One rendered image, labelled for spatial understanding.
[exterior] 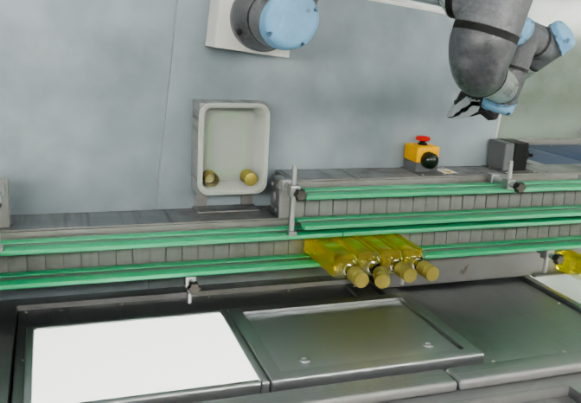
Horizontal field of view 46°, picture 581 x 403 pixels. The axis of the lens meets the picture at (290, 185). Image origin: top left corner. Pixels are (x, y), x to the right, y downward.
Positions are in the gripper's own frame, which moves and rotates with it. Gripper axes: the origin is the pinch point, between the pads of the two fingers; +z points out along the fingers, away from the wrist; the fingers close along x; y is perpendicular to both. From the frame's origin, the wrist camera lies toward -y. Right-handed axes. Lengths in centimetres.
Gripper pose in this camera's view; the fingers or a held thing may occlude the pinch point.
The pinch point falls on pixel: (451, 116)
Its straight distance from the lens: 184.0
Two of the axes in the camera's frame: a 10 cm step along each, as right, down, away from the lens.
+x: -7.9, -4.6, -4.0
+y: 1.3, -7.7, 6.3
